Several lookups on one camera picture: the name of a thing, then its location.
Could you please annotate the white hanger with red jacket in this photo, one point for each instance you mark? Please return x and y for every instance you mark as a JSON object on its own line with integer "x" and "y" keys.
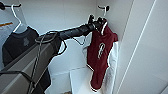
{"x": 105, "y": 14}

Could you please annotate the red varsity jacket white sleeves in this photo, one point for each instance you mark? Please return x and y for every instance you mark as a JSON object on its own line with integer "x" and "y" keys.
{"x": 100, "y": 63}

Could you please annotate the white wardrobe door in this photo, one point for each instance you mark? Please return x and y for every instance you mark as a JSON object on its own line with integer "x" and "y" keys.
{"x": 150, "y": 50}

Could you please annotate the white wardrobe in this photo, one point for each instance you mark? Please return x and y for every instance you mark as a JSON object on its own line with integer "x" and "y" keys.
{"x": 60, "y": 13}

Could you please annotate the black garment with grey print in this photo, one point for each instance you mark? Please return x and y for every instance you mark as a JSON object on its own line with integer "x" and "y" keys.
{"x": 20, "y": 43}

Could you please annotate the white hanger with black garment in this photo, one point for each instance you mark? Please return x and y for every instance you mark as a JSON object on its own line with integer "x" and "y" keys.
{"x": 16, "y": 18}

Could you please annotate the orange and white label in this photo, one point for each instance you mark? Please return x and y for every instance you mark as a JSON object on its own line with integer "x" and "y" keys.
{"x": 6, "y": 24}

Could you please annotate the black wall hook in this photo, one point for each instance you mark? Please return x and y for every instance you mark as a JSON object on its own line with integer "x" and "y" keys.
{"x": 10, "y": 5}
{"x": 104, "y": 7}

